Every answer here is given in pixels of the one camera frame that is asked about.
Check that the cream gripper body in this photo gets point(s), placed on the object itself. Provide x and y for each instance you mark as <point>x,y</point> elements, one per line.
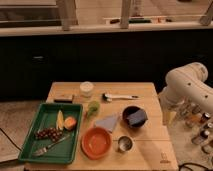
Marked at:
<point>167,107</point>

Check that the red bowl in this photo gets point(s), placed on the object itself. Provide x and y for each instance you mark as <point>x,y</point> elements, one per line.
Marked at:
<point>96,143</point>

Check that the orange peach fruit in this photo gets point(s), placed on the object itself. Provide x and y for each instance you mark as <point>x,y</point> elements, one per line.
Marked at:
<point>70,122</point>

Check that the green plastic tray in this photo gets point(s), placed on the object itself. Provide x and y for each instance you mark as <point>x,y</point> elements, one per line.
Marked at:
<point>45,143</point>

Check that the spice bottle rack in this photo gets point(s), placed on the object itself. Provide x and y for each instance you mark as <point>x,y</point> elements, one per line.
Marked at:
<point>194,126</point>

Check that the dark bowl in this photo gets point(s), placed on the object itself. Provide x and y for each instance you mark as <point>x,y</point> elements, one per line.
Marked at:
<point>127,111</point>

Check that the grey folded cloth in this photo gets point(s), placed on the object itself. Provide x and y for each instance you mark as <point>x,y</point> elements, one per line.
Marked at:
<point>109,123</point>

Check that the green plastic cup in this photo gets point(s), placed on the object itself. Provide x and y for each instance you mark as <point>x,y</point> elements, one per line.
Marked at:
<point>93,108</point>

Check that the metal fork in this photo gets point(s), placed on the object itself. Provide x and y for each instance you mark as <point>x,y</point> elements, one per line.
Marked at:
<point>43,150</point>

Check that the blue sponge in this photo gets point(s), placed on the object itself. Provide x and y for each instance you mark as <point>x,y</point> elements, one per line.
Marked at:
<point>138,118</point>

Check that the dark wooden block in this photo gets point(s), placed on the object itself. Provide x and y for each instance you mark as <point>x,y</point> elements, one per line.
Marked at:
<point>64,99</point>

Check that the white lidded jar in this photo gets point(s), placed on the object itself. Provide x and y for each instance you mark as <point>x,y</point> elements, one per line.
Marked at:
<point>86,89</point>

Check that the bunch of dark grapes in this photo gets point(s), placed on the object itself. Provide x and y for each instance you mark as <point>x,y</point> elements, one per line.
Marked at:
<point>52,133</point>

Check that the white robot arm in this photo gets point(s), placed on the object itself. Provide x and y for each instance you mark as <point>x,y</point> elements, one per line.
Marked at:
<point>186,83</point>

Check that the small metal cup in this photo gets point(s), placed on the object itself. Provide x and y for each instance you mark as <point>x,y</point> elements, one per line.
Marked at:
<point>125,144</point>

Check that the yellow banana piece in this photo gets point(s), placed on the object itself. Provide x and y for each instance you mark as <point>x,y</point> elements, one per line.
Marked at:
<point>60,121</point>

